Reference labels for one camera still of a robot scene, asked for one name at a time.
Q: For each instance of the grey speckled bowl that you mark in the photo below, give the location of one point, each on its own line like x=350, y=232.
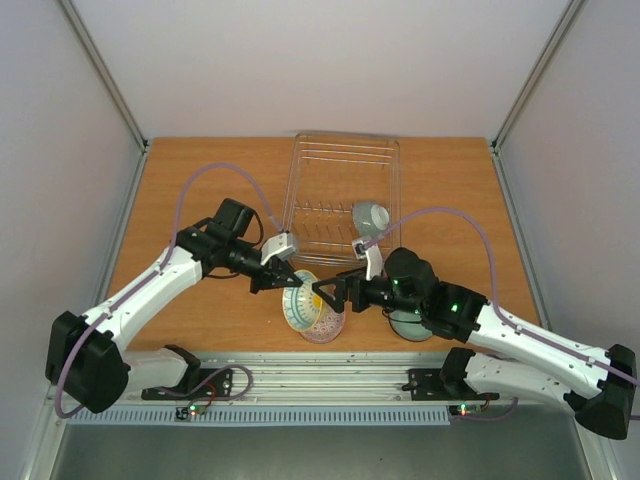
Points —
x=370, y=218

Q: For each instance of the controller board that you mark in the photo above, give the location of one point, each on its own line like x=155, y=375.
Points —
x=467, y=410
x=190, y=412

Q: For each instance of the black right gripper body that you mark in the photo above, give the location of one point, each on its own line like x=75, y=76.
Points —
x=353, y=292

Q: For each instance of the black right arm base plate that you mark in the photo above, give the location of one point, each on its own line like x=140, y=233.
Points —
x=424, y=384

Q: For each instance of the pale green bowl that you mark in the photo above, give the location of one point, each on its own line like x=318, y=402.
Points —
x=408, y=326

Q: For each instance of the metal wire dish rack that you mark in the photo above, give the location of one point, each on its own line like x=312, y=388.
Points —
x=330, y=175

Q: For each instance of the left controller board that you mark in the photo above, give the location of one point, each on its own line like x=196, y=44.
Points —
x=190, y=412

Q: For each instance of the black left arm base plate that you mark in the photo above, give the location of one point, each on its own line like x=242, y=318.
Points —
x=220, y=382

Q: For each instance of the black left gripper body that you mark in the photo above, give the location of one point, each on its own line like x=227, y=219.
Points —
x=268, y=274

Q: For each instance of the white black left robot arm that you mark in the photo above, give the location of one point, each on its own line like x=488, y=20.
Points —
x=88, y=356

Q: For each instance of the grey slotted cable duct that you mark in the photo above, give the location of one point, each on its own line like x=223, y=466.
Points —
x=267, y=416

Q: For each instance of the yellow blue patterned bowl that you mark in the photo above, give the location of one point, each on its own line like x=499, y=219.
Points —
x=302, y=307

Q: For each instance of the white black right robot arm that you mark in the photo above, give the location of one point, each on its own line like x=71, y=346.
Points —
x=498, y=353

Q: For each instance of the right controller board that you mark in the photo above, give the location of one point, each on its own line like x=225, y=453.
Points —
x=467, y=410

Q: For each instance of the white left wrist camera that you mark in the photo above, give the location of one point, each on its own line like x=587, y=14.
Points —
x=282, y=246

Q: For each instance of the aluminium frame rails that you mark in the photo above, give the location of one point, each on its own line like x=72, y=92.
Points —
x=332, y=379

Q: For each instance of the pink patterned bowl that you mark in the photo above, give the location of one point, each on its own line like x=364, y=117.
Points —
x=326, y=329

